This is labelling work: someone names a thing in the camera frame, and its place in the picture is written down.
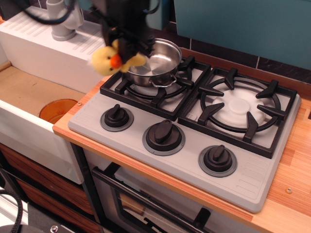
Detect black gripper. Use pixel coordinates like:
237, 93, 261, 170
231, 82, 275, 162
99, 9, 156, 62

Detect yellow stuffed duck toy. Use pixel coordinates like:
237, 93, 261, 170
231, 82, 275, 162
89, 39, 146, 76

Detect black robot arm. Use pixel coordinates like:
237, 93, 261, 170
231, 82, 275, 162
92, 0, 160, 63

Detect stainless steel pan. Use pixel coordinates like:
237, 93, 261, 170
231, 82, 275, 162
124, 38, 182, 88

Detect grey toy faucet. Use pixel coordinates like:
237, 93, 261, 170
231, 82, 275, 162
46, 0, 84, 41

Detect black left stove knob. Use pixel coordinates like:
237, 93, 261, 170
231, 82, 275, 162
100, 104, 134, 132

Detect black stove knob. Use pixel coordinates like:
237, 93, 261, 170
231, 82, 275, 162
142, 119, 186, 156
198, 145, 238, 178
100, 104, 134, 132

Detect black left burner grate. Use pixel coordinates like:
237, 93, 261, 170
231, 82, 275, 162
100, 56, 211, 121

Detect black burner grate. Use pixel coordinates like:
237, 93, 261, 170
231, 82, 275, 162
178, 67, 299, 159
100, 56, 211, 121

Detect white toy sink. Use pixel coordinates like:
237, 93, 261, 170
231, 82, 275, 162
0, 12, 104, 184

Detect orange plastic plate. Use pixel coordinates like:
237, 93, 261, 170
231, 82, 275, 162
39, 99, 77, 124

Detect black middle stove knob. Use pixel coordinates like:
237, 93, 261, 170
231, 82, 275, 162
142, 119, 186, 156

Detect white right burner cap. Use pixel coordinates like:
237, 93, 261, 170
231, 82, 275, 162
212, 88, 271, 128

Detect black right burner grate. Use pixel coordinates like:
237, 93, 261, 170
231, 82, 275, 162
178, 67, 299, 159

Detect black right stove knob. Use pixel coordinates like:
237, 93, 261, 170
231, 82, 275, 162
198, 145, 238, 178

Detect wooden drawer fronts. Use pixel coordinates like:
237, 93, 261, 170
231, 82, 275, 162
0, 143, 103, 233

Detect oven door with window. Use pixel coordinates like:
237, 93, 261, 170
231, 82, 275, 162
86, 154, 256, 233

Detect grey toy stove top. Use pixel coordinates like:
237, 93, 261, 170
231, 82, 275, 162
67, 63, 302, 214

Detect black braided cable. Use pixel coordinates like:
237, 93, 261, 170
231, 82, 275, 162
14, 0, 78, 25

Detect black oven door handle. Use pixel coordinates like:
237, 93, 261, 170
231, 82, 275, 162
91, 163, 210, 233

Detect black braided cable foreground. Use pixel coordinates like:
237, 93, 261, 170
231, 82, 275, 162
0, 189, 24, 233

